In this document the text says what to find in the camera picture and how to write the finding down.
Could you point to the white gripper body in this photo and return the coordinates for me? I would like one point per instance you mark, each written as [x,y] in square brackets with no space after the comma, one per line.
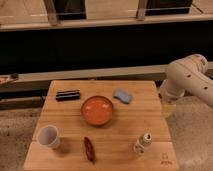
[167,108]

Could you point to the orange ceramic bowl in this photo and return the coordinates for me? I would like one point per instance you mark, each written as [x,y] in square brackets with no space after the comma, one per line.
[97,110]

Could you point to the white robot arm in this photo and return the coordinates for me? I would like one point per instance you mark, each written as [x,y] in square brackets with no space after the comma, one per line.
[185,74]

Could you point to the small white bottle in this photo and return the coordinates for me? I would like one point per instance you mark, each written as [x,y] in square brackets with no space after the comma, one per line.
[142,143]

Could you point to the blue sponge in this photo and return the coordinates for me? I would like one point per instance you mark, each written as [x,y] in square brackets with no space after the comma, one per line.
[123,96]

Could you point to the dark red chili pepper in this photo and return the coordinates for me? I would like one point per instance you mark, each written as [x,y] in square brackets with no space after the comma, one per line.
[90,153]

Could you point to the black rectangular block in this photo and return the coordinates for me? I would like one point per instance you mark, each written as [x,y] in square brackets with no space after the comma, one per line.
[67,95]

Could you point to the white paper cup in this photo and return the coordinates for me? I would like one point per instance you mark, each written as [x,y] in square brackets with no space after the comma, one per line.
[48,136]

